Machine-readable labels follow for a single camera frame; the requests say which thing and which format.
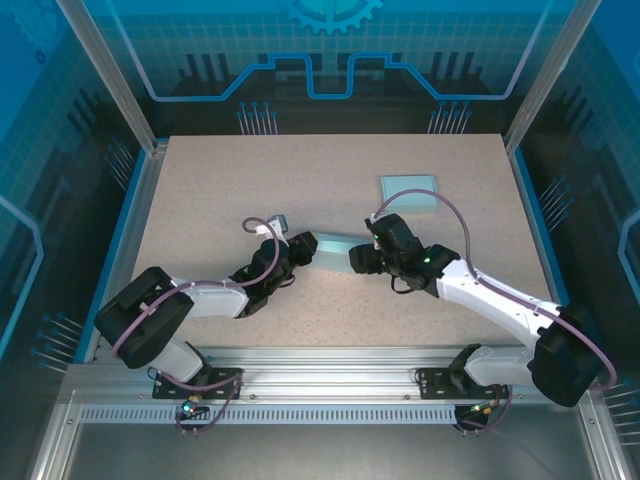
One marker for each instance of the wide aluminium frame rail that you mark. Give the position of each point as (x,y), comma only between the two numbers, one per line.
(325,372)

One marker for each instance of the small circuit board with LEDs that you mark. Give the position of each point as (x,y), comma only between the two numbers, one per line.
(189,407)
(482,409)

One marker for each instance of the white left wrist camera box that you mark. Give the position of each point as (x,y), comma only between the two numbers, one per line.
(279,222)

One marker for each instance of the aluminium frame post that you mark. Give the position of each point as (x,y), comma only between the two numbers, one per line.
(119,80)
(549,80)

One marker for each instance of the aluminium side rail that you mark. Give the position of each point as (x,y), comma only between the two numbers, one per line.
(126,250)

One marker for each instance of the blue table edge strip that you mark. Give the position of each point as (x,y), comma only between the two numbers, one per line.
(106,250)
(527,190)

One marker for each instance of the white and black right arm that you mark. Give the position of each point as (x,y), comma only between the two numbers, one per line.
(490,295)

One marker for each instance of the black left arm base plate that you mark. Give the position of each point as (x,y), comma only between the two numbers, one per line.
(227,374)

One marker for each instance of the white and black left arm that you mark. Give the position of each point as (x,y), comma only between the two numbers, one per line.
(220,300)

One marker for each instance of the aluminium frame beam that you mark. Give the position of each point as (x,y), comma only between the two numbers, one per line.
(597,445)
(55,445)

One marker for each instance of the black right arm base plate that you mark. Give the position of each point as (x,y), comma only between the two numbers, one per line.
(435,385)

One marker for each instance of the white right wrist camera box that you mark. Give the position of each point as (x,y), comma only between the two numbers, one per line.
(371,220)

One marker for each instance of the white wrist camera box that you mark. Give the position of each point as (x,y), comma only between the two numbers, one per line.
(371,220)
(279,222)

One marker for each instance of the light blue paper box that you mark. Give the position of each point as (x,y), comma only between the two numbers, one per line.
(405,182)
(332,255)

